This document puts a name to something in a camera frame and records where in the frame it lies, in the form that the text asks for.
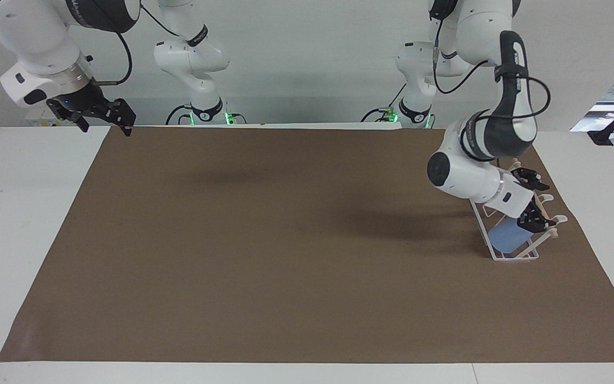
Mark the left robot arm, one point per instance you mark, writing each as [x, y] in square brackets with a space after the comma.
[504, 117]

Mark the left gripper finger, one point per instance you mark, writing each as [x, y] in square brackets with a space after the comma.
[530, 178]
[537, 220]

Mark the light blue plate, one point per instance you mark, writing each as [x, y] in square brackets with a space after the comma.
[507, 239]

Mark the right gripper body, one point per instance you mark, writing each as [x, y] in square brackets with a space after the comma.
[84, 97]

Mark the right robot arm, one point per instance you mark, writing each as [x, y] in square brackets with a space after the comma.
[35, 37]

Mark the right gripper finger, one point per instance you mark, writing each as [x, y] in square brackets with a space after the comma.
[81, 121]
[120, 114]

